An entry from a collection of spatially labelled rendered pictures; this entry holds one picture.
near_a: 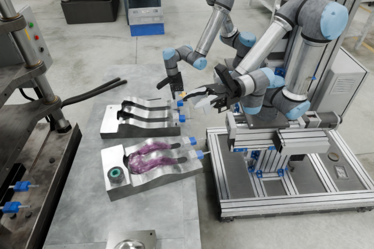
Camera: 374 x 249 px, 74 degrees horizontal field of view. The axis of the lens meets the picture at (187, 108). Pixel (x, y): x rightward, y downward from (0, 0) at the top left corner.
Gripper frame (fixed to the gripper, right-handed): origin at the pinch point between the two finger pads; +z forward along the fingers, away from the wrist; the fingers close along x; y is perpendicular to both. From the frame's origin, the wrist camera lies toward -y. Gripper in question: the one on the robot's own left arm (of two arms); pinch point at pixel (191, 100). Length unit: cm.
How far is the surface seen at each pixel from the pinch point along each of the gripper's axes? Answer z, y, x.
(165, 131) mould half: -8, 54, 52
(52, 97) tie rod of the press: 45, 27, 87
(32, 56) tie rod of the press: 45, 0, 83
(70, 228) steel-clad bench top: 56, 63, 24
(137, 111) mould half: 2, 45, 70
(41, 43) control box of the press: 40, 5, 120
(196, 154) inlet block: -14, 55, 24
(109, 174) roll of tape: 31, 47, 31
